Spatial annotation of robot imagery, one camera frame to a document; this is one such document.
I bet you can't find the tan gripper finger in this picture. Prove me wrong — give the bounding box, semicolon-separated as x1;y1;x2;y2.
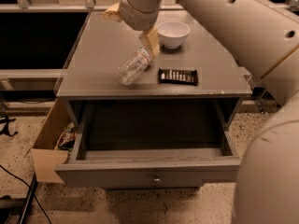
139;26;160;59
101;3;122;22

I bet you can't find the clear plastic water bottle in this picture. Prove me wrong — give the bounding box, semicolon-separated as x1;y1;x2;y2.
116;48;152;85

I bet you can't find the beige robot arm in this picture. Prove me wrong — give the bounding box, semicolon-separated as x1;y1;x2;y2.
103;0;299;224

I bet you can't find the grey open top drawer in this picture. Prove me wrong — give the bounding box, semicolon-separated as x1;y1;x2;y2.
55;100;240;189

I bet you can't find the brass drawer knob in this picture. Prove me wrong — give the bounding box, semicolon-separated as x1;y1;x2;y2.
152;175;161;185

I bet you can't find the white ceramic bowl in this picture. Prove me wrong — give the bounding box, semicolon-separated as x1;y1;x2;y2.
158;21;190;49

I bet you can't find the grey wooden nightstand cabinet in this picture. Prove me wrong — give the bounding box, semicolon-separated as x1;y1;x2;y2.
57;10;251;101

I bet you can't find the dark chocolate bar wrapper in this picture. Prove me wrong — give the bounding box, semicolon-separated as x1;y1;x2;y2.
158;69;198;86

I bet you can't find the colourful snack bag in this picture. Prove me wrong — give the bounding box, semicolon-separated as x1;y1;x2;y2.
54;122;77;151

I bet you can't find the brown cardboard box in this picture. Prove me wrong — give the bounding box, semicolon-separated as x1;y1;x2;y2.
31;100;71;183

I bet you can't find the black floor bar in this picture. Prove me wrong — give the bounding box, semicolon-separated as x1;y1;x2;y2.
17;175;37;224

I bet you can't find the black strap on floor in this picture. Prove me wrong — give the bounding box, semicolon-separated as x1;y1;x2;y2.
0;115;19;138

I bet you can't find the black floor cable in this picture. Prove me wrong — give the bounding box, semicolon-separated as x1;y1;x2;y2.
0;164;53;224

